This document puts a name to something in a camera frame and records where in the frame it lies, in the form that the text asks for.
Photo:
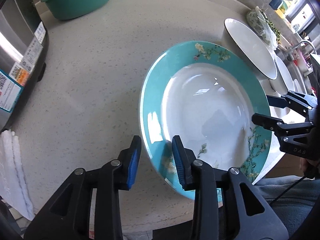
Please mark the person's right hand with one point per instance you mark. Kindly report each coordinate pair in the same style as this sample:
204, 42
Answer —
310, 168

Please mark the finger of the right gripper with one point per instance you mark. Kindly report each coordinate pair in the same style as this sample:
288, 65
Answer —
278, 101
268, 122

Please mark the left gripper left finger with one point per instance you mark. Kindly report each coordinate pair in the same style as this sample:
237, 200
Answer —
66, 214

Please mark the stainless steel rice cooker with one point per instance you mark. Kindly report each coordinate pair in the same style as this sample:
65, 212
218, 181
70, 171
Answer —
24, 46

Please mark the plastic bag of greens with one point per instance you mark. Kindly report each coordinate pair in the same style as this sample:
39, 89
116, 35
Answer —
263, 27

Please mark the white bowl dark rim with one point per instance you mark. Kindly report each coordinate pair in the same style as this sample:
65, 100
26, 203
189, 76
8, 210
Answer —
244, 43

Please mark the turquoise floral plate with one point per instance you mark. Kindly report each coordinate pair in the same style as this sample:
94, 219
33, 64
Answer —
206, 95

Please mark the small white bowl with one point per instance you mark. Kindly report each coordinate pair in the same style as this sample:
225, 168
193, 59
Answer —
284, 82

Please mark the white folded towel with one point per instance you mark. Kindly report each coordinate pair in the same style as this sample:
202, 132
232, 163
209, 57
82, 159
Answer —
13, 186

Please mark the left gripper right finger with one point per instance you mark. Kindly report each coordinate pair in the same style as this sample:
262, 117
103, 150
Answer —
246, 215

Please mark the right forearm blue sleeve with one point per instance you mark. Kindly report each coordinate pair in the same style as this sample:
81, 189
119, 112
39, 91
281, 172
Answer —
294, 206

